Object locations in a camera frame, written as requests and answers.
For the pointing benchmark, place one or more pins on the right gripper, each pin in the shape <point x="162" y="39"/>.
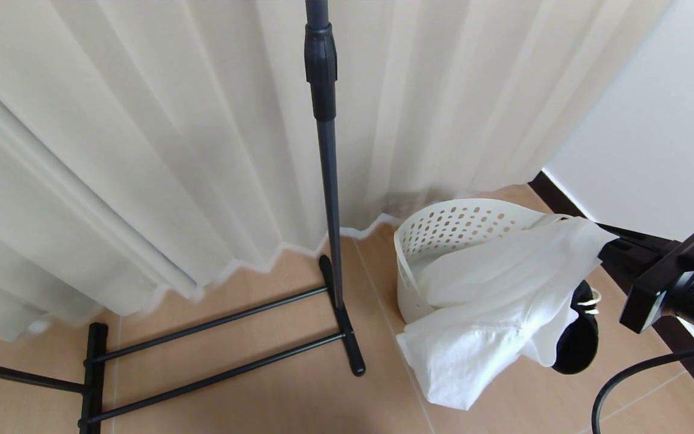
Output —
<point x="684" y="283"/>

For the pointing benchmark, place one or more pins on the white printed t-shirt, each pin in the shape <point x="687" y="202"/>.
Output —
<point x="491" y="313"/>

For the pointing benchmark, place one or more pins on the white laundry basket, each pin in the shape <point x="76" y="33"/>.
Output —
<point x="443" y="229"/>

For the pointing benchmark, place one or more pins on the black clothes rack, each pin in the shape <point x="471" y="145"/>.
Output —
<point x="329" y="181"/>

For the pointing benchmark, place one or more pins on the black garment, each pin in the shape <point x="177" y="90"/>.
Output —
<point x="579" y="343"/>

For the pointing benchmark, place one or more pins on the beige curtain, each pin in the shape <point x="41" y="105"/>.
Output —
<point x="172" y="150"/>

